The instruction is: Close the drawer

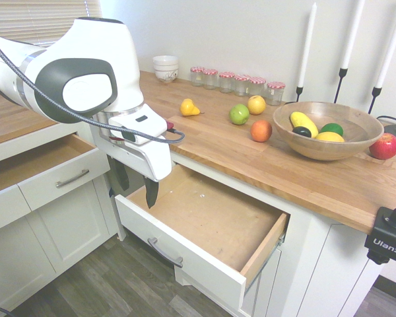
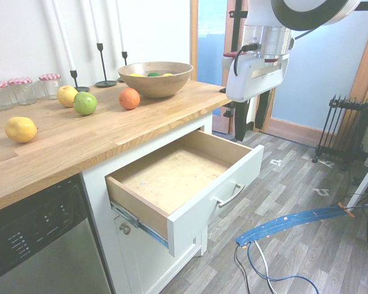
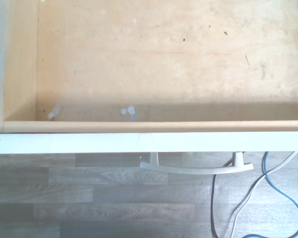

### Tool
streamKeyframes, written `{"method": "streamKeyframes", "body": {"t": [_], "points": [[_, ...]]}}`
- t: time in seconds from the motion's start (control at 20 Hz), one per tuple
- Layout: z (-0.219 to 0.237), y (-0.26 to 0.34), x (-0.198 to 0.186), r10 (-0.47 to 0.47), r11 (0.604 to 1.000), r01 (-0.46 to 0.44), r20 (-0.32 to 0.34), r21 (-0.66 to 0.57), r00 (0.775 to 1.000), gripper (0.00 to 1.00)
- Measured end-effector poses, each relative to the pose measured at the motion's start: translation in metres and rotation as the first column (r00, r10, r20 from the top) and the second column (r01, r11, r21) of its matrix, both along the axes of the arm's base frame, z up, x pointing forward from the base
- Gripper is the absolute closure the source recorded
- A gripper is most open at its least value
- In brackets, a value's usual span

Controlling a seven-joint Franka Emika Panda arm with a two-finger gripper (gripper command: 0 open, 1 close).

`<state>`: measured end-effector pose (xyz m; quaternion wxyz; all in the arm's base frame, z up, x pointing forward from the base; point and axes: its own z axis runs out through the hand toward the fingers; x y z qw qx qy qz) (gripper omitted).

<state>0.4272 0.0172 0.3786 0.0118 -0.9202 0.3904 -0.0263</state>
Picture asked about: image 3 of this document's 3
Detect white-fronted wooden drawer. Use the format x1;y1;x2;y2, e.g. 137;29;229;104
0;0;298;154

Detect curved white drawer handle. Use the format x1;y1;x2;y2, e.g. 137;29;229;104
140;151;253;175

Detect white plastic wall plug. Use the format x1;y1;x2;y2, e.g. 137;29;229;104
47;104;63;119

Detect black floor cable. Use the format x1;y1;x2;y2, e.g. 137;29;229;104
211;158;235;238

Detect blue floor cable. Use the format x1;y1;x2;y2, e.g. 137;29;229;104
238;151;298;238

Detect white floor cable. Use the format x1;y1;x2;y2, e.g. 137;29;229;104
229;151;298;238

